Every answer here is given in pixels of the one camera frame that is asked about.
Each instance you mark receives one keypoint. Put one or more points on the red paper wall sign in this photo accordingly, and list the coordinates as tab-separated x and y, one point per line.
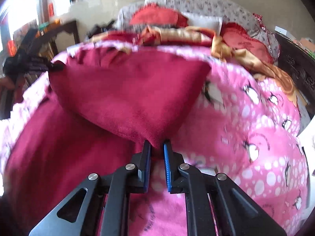
50	10

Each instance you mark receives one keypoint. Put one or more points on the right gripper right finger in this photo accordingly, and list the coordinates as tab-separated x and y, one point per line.
215	205

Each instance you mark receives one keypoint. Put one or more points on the pink penguin print blanket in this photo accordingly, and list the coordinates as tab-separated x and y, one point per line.
238	125

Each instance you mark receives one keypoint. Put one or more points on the red heart pillow left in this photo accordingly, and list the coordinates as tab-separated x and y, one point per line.
153	14

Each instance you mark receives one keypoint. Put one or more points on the red heart pillow right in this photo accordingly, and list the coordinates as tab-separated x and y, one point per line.
237	38

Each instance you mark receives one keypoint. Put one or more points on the red heart pillow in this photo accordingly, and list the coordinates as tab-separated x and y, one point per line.
153	14
237	38

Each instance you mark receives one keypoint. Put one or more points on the dark red fleece sweater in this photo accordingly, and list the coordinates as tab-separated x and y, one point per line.
97	112

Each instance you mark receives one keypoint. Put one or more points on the white small pillow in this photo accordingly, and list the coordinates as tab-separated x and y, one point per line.
210	22

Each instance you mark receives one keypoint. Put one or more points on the floral quilt pile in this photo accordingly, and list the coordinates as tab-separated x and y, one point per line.
228	10

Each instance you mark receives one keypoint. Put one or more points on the red yellow patterned blanket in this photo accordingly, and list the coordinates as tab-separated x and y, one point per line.
197	36

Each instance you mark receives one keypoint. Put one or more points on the dark wooden console table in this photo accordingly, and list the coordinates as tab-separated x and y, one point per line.
44	43

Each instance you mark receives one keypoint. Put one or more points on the red box on table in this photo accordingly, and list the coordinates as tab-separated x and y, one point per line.
12	49

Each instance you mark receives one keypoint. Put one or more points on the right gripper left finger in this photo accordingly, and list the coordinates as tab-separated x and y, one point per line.
100	204

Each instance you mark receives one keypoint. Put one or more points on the dark carved wooden headboard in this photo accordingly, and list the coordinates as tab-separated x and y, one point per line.
300	66

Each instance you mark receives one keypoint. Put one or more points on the black folded tripod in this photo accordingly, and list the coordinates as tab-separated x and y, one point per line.
98	29

